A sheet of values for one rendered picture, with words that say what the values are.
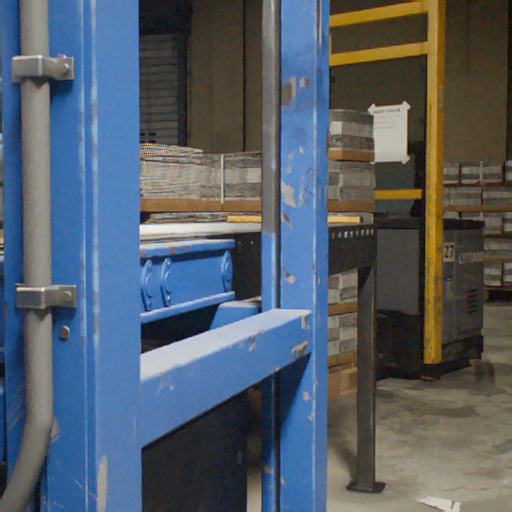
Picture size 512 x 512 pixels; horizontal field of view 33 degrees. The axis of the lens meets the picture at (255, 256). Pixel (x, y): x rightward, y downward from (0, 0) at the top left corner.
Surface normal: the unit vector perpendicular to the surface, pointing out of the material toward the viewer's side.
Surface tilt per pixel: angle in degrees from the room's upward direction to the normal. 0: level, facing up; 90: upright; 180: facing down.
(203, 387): 90
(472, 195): 90
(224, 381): 90
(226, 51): 90
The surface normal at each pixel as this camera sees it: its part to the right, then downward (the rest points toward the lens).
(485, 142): -0.33, 0.05
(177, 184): 0.78, 0.04
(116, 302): 0.94, 0.02
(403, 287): -0.62, 0.04
